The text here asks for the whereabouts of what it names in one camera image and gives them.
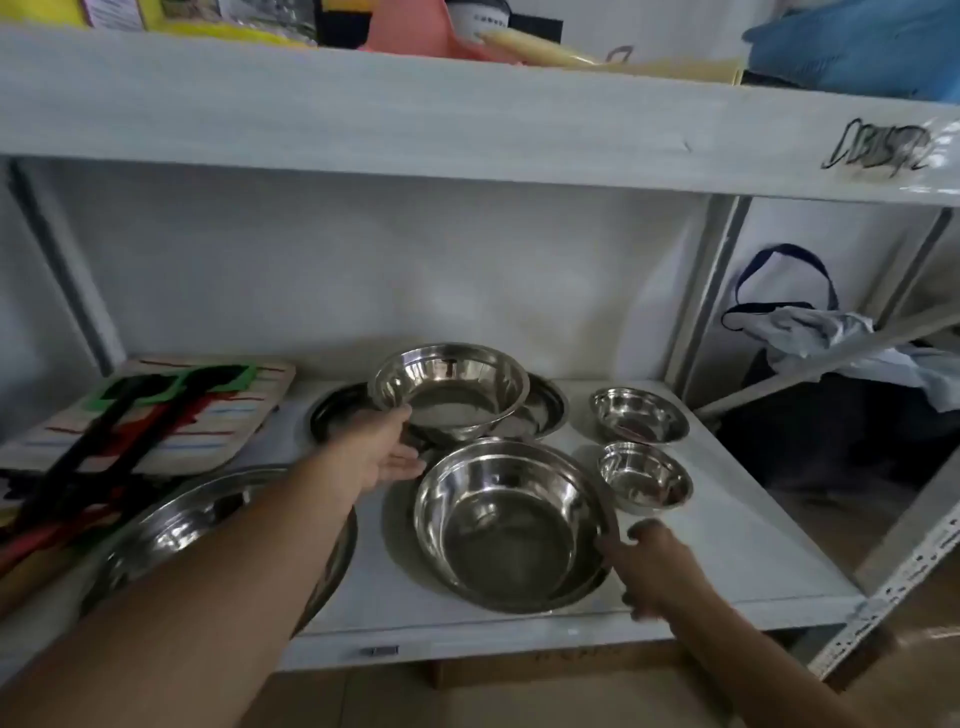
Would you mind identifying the small steel bowl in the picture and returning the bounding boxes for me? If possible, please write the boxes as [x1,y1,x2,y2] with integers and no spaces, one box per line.
[597,441,695,513]
[589,387,690,445]

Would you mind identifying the light blue crumpled cloth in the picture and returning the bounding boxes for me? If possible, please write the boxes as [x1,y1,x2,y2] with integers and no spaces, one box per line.
[738,303,960,414]

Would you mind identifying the white perforated metal rail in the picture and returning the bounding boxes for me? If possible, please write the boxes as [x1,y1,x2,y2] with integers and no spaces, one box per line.
[808,501,960,682]

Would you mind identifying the person's right forearm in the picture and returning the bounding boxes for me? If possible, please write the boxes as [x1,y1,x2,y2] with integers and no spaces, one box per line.
[663,588,875,728]

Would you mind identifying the white shelf unit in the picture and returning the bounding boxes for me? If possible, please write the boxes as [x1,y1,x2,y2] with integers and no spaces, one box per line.
[0,22,960,674]

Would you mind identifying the red tongs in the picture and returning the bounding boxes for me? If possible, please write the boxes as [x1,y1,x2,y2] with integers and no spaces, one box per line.
[0,397,226,571]

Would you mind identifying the yellow packet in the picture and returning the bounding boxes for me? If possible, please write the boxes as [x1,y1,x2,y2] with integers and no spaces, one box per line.
[0,0,90,30]

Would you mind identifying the cream rolling pin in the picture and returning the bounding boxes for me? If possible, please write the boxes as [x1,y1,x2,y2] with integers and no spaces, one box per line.
[478,28,601,69]

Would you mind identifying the medium steel bowl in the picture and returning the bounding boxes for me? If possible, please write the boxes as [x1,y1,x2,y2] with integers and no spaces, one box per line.
[369,342,532,442]

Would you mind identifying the pink plastic board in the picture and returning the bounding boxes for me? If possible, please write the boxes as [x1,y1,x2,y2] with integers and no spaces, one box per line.
[356,0,489,60]

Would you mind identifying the person's left forearm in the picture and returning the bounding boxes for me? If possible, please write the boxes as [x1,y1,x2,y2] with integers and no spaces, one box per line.
[0,450,361,728]

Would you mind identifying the large steel bowl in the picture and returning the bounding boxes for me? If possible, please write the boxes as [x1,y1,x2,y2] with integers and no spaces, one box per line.
[412,440,621,615]

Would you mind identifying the flat steel plate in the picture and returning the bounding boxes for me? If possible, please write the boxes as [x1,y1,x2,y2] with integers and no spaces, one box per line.
[501,372,571,441]
[309,381,432,451]

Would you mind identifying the person's right hand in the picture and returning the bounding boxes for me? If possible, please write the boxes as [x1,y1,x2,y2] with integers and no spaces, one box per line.
[595,517,717,625]

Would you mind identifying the black tongs with green head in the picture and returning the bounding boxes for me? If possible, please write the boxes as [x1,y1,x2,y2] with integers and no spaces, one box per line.
[15,364,253,531]

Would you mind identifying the dark bag with blue handle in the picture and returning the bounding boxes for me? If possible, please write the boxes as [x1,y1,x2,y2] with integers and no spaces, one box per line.
[716,243,960,496]

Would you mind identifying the black block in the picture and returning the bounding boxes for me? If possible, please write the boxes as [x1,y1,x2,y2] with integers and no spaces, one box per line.
[315,0,372,48]

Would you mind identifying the person's left hand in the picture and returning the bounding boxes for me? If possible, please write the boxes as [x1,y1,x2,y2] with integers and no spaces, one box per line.
[327,407,429,496]

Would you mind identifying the wide steel basin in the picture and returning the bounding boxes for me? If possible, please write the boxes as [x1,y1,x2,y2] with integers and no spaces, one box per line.
[81,465,360,639]

